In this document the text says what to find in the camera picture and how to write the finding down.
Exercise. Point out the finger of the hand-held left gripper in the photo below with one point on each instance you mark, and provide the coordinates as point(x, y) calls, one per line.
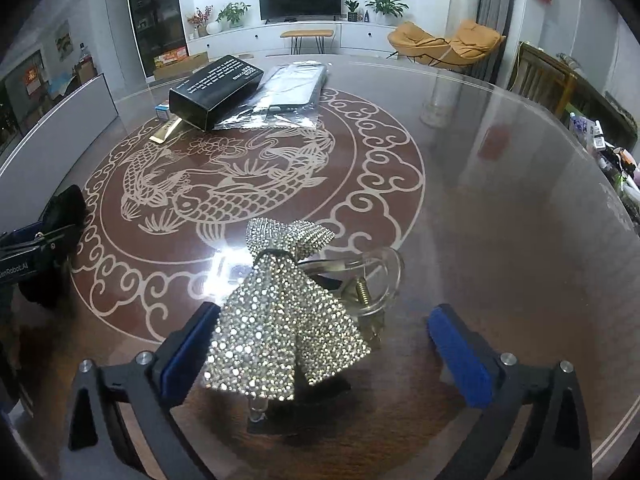
point(50, 244)
point(17, 236)

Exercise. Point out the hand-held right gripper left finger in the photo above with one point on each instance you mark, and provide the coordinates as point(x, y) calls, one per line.
point(192, 355)

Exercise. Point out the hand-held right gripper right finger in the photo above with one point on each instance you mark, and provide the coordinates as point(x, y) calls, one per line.
point(460, 360)

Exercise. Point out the rhinestone bow hair clip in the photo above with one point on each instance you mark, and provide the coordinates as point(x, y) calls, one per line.
point(280, 320)

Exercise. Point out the red paper sign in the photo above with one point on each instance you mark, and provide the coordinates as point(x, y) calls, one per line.
point(33, 79)

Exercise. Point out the gold rectangular case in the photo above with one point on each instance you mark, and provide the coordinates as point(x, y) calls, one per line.
point(167, 131)

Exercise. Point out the small blue white box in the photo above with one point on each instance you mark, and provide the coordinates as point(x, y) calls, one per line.
point(163, 111)

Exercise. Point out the plastic water bottle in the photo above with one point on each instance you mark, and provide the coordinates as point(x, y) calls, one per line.
point(85, 54)

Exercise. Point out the white door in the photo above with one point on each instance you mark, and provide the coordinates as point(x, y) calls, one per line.
point(122, 40)

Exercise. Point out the black cardboard box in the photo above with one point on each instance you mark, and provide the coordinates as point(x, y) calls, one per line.
point(215, 90)

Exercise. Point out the pile of small household goods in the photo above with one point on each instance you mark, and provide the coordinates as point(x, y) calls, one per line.
point(620, 170)

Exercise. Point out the glass display cabinet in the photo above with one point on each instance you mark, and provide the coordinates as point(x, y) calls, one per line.
point(155, 10)

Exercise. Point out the round white vase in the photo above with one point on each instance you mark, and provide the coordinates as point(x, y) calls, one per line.
point(213, 27)

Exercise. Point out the red flower arrangement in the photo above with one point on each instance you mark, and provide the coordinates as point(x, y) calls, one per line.
point(200, 17)

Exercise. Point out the clear packaged phone case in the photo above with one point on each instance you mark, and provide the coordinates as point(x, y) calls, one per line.
point(292, 87)

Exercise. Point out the dark wooden sideboard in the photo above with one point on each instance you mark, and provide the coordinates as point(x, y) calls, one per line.
point(600, 105)

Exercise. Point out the bushy green potted plant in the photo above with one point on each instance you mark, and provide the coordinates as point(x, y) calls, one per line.
point(234, 14)

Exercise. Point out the yellow lounge chair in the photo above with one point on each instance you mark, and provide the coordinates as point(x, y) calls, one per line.
point(470, 40)

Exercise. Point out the wooden bench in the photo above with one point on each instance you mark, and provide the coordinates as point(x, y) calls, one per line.
point(306, 33)

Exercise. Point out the white television cabinet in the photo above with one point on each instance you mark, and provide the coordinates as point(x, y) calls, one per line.
point(370, 35)

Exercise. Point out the grey and white curtain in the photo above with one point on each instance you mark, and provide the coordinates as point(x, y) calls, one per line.
point(485, 5)

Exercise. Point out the large leafy potted plant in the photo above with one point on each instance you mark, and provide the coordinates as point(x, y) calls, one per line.
point(386, 6)

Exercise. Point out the small potted plant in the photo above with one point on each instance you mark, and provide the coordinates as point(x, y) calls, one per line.
point(352, 10)

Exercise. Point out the framed wall picture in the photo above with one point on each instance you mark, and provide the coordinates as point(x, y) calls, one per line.
point(63, 39)

